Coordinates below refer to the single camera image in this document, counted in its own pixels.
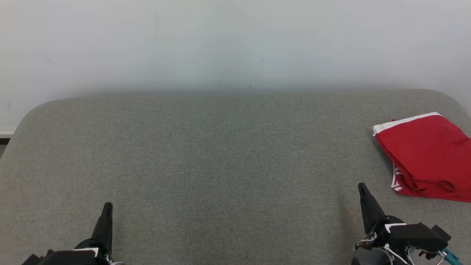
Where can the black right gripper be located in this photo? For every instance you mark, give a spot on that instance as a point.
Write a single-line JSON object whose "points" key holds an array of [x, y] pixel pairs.
{"points": [[379, 233]]}

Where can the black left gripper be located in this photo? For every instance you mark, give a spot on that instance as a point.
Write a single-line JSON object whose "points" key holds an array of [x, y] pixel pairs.
{"points": [[103, 255]]}

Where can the red white basketball jersey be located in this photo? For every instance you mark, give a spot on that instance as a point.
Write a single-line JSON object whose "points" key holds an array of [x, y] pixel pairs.
{"points": [[427, 154]]}

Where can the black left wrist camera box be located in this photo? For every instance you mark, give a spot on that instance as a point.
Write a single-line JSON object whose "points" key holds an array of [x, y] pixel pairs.
{"points": [[62, 258]]}

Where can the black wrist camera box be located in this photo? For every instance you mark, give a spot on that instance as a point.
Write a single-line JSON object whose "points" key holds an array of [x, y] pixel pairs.
{"points": [[62, 258], [419, 235]]}

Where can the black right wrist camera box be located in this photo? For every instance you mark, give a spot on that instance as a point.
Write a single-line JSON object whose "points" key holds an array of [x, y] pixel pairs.
{"points": [[419, 235]]}

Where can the teal right camera connector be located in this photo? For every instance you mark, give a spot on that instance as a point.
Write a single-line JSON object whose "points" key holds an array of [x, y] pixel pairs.
{"points": [[452, 257]]}

